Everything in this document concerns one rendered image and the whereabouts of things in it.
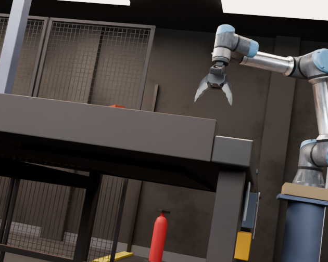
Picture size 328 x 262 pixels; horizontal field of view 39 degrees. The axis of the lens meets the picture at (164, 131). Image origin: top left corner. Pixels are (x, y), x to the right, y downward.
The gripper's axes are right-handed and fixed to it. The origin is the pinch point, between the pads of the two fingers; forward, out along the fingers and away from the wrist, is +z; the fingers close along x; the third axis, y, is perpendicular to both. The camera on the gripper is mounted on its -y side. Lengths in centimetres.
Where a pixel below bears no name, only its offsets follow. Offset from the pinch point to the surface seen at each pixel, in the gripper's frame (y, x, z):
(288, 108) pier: 383, -17, -118
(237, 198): -72, -24, 43
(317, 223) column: 47, -48, 38
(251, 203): -21, -23, 39
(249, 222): -21, -23, 46
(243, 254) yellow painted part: -36, -24, 56
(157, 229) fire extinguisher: 330, 104, 55
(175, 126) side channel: -82, -9, 30
